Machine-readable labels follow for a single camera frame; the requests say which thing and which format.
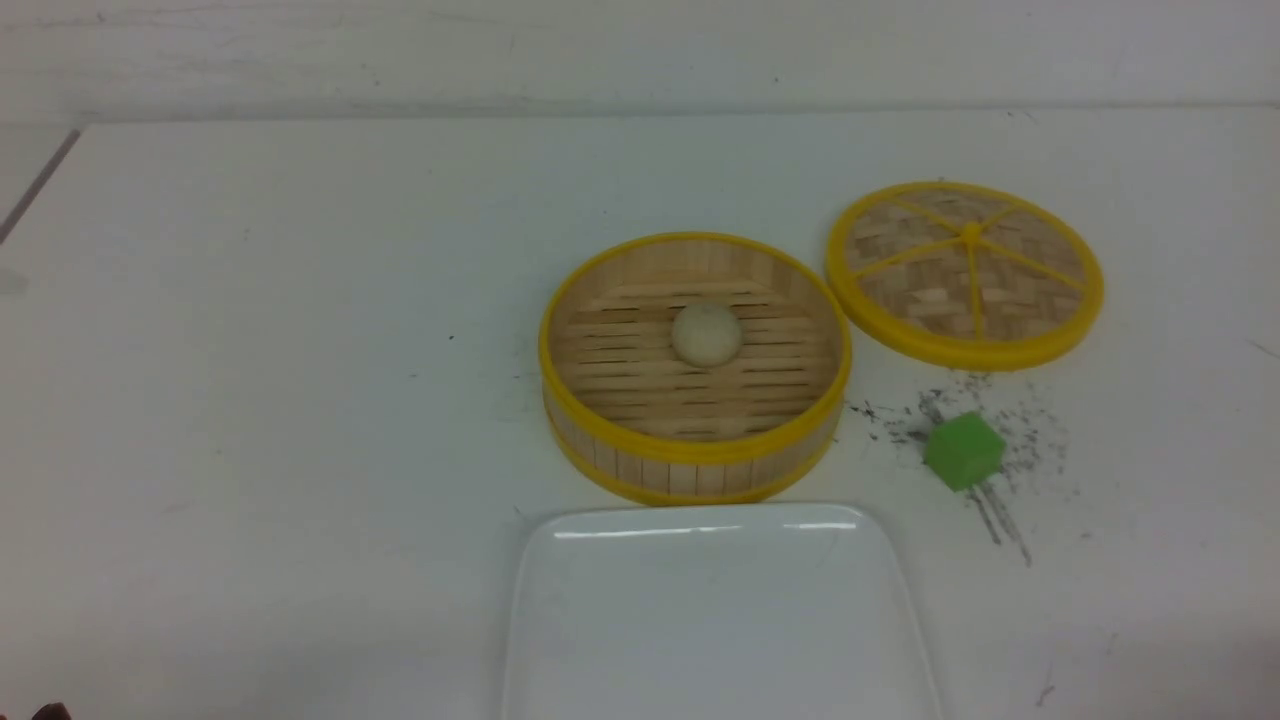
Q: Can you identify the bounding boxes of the white square plate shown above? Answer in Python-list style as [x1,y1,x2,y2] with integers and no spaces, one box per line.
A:
[500,503,943,719]

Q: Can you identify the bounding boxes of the green cube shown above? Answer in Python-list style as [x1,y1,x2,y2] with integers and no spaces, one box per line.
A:
[923,413,1007,493]

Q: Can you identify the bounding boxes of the bamboo steamer basket yellow rim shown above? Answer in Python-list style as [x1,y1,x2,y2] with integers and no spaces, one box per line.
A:
[538,232,852,506]

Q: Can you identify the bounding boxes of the white steamed bun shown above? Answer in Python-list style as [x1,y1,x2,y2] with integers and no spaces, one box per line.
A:
[671,302,745,368]

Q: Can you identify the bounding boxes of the bamboo steamer lid yellow rim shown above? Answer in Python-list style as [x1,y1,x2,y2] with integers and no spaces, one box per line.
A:
[826,181,1105,373]

